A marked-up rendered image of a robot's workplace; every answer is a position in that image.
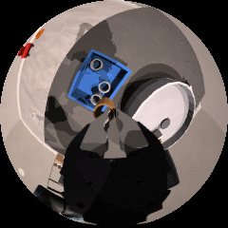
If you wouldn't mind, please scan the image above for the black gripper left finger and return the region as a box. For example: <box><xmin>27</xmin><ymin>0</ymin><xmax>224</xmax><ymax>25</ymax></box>
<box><xmin>60</xmin><ymin>108</ymin><xmax>112</xmax><ymax>175</ymax></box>

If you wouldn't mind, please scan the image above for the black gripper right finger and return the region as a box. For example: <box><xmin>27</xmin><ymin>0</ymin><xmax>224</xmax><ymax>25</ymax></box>
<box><xmin>114</xmin><ymin>108</ymin><xmax>171</xmax><ymax>173</ymax></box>

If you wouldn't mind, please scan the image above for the blue crate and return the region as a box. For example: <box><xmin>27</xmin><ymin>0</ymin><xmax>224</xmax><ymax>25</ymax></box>
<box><xmin>68</xmin><ymin>49</ymin><xmax>132</xmax><ymax>111</ymax></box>

